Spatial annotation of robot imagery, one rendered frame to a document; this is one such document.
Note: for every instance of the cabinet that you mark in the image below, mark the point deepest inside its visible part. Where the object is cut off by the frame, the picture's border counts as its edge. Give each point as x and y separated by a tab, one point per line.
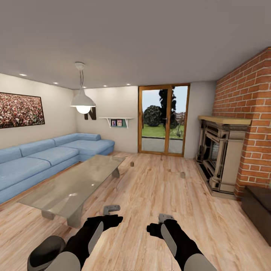
256	203

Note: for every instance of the countertop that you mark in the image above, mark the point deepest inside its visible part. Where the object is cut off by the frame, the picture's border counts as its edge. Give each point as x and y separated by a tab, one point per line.
225	120

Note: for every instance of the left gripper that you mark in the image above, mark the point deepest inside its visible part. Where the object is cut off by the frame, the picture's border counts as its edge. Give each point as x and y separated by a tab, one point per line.
113	220

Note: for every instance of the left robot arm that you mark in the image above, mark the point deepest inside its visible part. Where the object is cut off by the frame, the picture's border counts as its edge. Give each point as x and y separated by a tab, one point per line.
80	246

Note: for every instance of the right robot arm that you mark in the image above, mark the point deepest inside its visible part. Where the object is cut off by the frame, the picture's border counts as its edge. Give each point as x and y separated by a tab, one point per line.
184	250

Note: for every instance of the door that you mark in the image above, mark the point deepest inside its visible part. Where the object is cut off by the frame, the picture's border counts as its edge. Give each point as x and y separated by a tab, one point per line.
162	119

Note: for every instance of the cauldron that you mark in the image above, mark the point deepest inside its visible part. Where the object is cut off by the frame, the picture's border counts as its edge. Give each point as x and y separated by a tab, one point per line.
44	254

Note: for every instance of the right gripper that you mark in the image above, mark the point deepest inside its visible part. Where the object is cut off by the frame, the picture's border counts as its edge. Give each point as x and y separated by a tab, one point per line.
153	229

